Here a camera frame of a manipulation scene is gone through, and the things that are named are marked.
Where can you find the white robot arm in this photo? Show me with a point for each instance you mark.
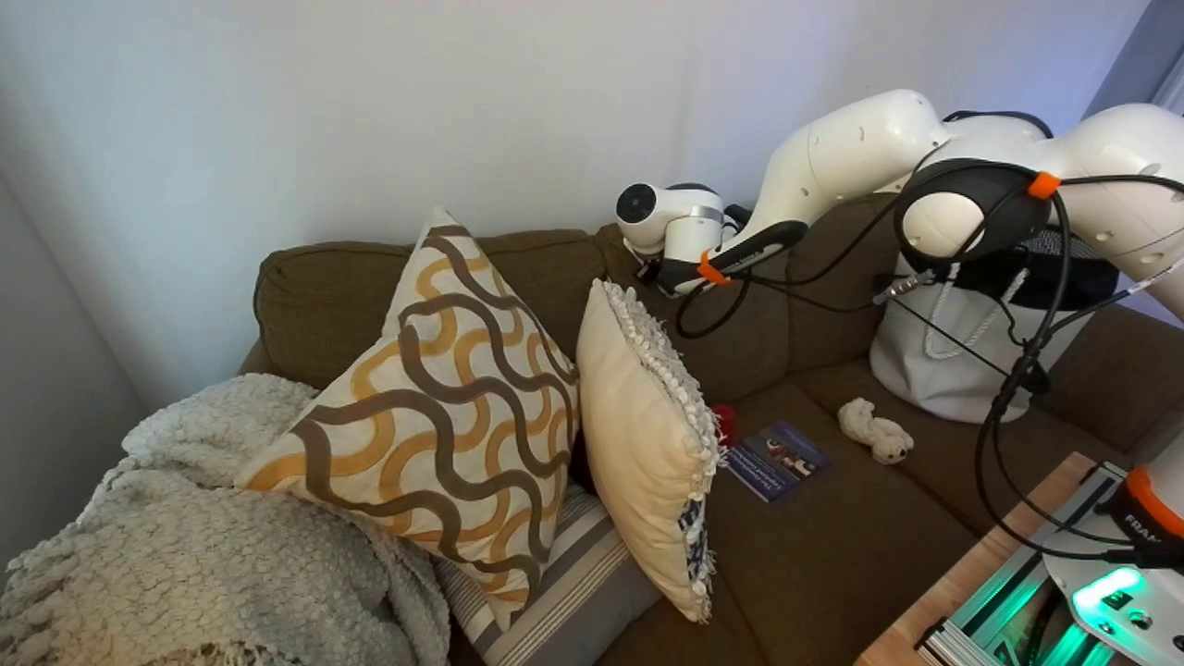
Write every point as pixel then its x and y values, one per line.
pixel 967 187

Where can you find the blue white patterned pillow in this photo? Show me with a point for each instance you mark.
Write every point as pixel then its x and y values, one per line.
pixel 653 445

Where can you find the brown wave patterned pillow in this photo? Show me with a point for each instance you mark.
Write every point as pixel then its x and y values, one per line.
pixel 450 430

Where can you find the blue booklet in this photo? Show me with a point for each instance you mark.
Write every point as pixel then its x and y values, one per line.
pixel 776 459

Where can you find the grey striped cushion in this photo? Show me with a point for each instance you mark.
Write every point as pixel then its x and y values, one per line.
pixel 586 597

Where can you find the white plush toy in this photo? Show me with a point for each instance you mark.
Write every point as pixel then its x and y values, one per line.
pixel 885 437

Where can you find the brown fabric sofa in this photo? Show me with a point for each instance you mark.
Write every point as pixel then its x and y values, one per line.
pixel 819 573

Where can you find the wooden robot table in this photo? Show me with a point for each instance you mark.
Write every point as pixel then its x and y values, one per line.
pixel 1084 571

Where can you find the grey knit blanket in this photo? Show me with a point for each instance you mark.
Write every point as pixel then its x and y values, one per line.
pixel 177 562

